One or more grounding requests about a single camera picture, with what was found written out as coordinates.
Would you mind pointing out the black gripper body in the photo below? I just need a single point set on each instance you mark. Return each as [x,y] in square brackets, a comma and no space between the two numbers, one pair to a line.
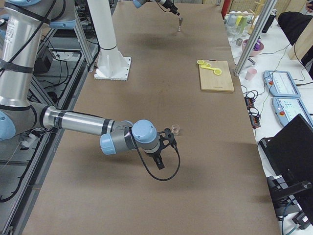
[168,4]
[153,155]

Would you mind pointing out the pink bowl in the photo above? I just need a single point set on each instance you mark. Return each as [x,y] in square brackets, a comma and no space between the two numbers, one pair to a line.
[253,53]

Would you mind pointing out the black water bottle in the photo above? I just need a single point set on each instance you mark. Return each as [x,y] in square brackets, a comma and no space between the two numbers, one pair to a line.
[269,21]

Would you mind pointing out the aluminium frame post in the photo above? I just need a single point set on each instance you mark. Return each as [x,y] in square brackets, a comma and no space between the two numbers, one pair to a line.
[262,19]

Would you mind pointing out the yellow cup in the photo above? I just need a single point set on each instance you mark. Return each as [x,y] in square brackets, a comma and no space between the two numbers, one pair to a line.
[238,20]

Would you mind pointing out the teach pendant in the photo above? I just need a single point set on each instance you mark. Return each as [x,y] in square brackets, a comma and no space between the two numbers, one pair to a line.
[280,83]
[287,108]

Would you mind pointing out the green tumbler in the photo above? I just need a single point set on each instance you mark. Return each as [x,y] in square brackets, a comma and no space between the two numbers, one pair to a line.
[242,24]

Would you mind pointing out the black computer monitor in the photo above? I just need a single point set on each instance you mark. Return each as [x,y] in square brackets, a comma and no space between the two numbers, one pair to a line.
[290,154]

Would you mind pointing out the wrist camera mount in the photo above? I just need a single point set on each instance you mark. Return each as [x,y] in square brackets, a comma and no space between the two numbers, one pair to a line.
[167,138]

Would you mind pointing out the black power box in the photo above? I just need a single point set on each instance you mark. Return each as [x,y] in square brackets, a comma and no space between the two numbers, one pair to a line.
[43,61]

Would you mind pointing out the small clear glass cup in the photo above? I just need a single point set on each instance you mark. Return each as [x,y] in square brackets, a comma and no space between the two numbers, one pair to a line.
[175,129]

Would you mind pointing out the wooden cup tree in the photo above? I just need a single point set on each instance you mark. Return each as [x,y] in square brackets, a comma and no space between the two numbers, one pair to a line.
[256,13]

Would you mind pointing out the upper teach pendant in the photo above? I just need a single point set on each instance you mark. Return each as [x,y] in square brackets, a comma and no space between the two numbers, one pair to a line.
[280,83]

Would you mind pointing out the white pedestal column base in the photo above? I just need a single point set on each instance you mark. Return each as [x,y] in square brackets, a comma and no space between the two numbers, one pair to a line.
[111,64]

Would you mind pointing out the lower teach pendant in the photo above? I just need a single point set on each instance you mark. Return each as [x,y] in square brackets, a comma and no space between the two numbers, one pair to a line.
[287,108]

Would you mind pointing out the yellow plastic spoon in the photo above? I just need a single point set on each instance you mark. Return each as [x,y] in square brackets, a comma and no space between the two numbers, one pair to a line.
[211,68]

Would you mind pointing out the steel jigger measuring cup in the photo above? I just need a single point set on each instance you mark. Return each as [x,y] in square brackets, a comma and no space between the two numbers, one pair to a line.
[180,24]

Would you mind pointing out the pink plastic cup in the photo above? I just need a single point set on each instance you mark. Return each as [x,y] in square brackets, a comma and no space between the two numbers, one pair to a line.
[250,74]

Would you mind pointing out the bamboo cutting board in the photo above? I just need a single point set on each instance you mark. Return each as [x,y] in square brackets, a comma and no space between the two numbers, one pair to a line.
[211,82]

